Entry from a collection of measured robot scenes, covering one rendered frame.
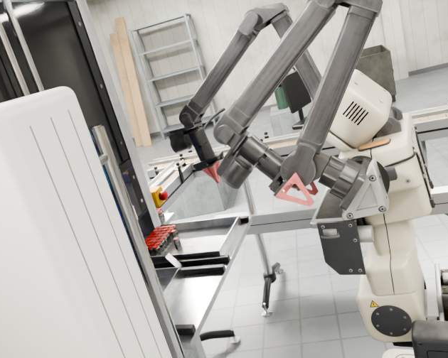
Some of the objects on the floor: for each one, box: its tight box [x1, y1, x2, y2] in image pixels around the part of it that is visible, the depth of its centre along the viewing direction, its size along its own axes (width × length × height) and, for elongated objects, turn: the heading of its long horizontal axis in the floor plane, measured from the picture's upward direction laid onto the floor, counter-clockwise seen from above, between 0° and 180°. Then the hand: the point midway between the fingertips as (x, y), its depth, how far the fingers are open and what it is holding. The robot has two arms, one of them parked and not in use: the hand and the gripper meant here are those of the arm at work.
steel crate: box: [329, 45, 397, 102], centre depth 686 cm, size 90×113×76 cm
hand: (217, 180), depth 157 cm, fingers closed
